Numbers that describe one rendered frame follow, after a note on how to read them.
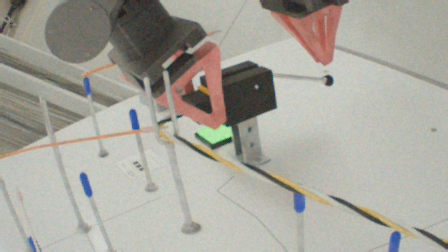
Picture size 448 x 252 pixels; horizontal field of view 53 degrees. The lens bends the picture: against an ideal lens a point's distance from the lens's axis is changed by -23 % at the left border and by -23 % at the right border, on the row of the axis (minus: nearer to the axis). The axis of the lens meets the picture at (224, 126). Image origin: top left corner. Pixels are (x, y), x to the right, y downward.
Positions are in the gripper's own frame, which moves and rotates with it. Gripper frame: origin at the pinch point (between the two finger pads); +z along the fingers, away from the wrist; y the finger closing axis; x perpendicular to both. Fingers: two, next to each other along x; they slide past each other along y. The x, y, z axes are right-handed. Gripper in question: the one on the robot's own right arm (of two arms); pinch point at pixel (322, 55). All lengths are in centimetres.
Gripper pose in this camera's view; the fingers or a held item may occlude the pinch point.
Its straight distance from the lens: 59.2
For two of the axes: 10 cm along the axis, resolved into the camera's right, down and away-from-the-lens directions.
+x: 8.2, -4.9, 3.0
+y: 4.9, 3.2, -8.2
